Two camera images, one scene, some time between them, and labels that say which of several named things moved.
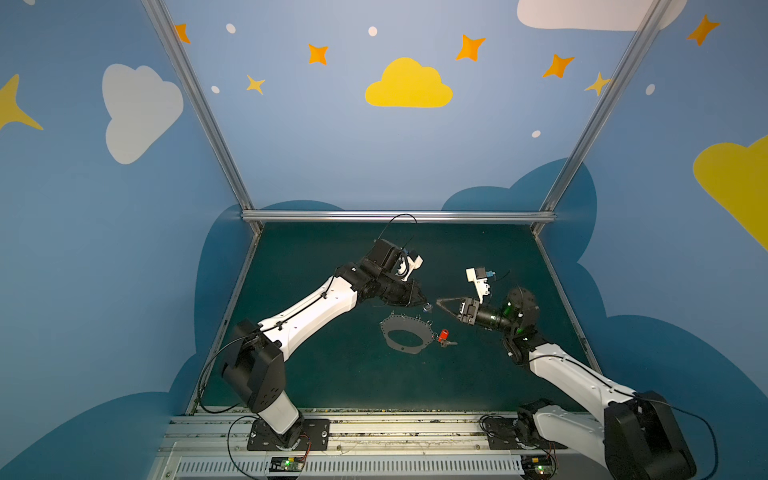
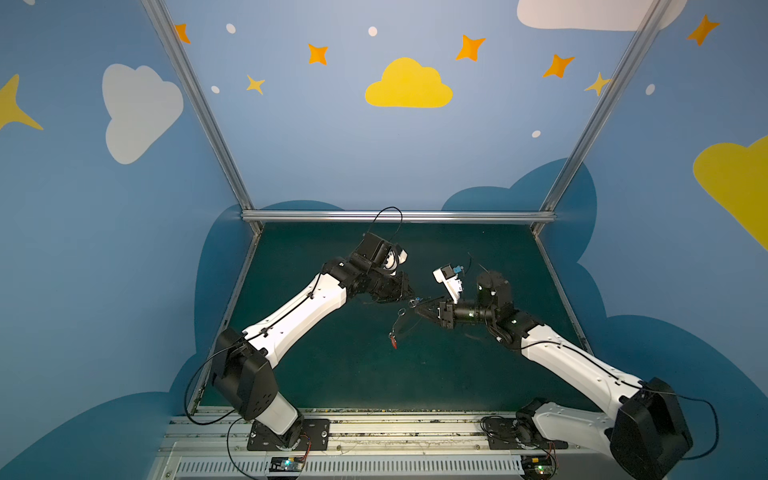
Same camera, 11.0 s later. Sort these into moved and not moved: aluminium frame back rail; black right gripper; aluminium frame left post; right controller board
Moved: black right gripper
Not moved: right controller board; aluminium frame back rail; aluminium frame left post
